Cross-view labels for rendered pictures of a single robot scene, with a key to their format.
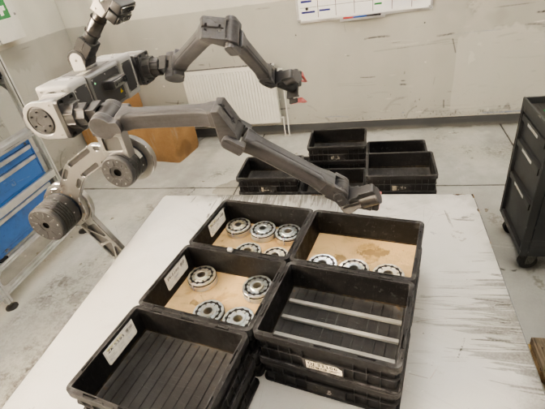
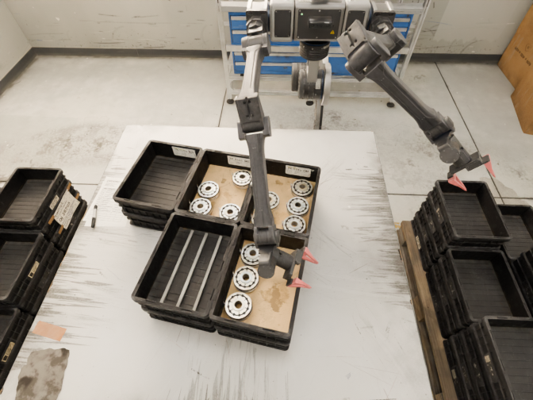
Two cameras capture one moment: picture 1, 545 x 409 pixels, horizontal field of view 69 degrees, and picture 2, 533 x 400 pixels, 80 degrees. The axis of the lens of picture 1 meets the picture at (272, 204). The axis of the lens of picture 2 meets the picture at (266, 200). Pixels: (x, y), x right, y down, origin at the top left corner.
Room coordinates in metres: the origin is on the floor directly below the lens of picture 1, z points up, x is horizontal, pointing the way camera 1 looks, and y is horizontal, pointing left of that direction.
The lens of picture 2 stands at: (0.95, -0.76, 2.07)
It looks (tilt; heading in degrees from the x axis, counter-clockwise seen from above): 53 degrees down; 77
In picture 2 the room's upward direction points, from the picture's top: 1 degrees counter-clockwise
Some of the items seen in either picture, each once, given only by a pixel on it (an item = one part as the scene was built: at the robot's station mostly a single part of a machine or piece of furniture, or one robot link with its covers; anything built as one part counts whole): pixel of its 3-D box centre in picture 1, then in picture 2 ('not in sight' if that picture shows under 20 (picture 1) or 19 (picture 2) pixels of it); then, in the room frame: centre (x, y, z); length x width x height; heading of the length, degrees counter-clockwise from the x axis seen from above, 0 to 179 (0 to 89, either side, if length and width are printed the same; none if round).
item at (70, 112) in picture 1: (79, 114); (256, 28); (1.23, 0.54, 1.45); 0.09 x 0.08 x 0.12; 163
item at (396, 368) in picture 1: (335, 309); (188, 259); (0.78, -0.13, 0.92); 0.40 x 0.30 x 0.02; 63
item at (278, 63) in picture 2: not in sight; (271, 45); (1.67, 1.97, 0.60); 0.72 x 0.03 x 0.56; 163
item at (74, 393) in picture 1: (160, 363); (160, 173); (0.69, 0.37, 0.92); 0.40 x 0.30 x 0.02; 63
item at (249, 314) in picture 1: (238, 319); (200, 206); (0.85, 0.16, 0.86); 0.10 x 0.10 x 0.01
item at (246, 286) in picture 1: (257, 286); (230, 212); (0.98, 0.10, 0.86); 0.10 x 0.10 x 0.01
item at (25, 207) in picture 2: not in sight; (44, 213); (-0.18, 0.74, 0.37); 0.40 x 0.30 x 0.45; 73
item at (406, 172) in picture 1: (398, 195); (505, 375); (2.07, -0.80, 0.37); 0.40 x 0.30 x 0.45; 73
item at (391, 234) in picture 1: (358, 254); (262, 281); (1.04, -0.27, 0.87); 0.40 x 0.30 x 0.11; 63
